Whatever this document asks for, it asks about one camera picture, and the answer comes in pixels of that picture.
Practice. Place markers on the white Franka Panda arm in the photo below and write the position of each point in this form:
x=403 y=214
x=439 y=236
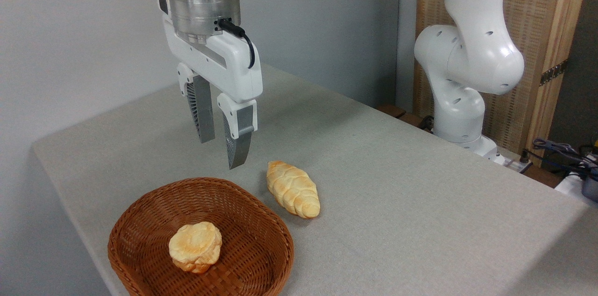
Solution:
x=467 y=53

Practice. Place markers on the wooden rattan folding screen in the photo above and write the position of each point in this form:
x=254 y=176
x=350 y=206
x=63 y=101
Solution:
x=537 y=16

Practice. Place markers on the braided bread loaf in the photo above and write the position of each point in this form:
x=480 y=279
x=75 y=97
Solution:
x=292 y=188

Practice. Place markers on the brown wicker basket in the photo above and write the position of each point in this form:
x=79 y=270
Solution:
x=252 y=244

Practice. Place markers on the metal screen hinge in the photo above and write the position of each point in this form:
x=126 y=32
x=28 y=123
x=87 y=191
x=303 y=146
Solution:
x=553 y=73

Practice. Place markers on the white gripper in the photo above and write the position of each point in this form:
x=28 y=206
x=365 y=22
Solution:
x=224 y=67

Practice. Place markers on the grey tablecloth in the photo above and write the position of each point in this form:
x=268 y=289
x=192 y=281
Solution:
x=420 y=216

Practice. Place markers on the round bread bun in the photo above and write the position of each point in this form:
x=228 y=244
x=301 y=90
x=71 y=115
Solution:
x=194 y=247

